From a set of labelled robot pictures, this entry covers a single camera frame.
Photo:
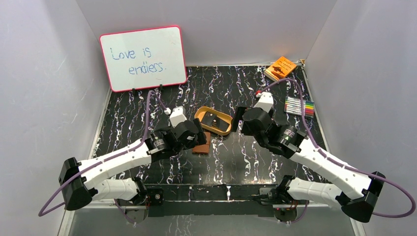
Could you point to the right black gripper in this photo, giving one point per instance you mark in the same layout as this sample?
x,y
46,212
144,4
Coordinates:
x,y
237,117

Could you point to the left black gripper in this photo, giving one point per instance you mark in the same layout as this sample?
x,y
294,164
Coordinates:
x,y
201,136

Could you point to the brown leather card holder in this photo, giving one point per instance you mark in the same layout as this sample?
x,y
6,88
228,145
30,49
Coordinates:
x,y
204,148

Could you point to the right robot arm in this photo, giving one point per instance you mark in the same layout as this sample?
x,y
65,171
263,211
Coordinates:
x,y
354,193

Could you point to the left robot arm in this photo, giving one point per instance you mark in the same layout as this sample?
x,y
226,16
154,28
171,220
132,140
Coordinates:
x,y
90,180

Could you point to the orange oval tray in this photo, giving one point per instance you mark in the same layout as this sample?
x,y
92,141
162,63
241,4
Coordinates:
x,y
202,110

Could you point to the coloured marker pen set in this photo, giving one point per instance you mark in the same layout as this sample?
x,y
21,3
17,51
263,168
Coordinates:
x,y
293,106

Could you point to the orange book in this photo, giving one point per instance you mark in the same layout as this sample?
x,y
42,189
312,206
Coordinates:
x,y
280,69

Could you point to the pink framed whiteboard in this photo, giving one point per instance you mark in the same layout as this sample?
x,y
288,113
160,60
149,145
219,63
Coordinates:
x,y
143,59

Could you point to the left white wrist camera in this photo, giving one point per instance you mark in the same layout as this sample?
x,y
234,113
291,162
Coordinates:
x,y
176,115

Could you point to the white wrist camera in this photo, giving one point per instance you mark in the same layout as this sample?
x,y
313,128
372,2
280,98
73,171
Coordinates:
x,y
265,101
176,115

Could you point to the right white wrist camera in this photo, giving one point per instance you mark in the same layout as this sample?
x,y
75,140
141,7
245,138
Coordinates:
x,y
265,101

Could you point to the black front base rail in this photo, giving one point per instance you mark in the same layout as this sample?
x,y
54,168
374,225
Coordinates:
x,y
218,199

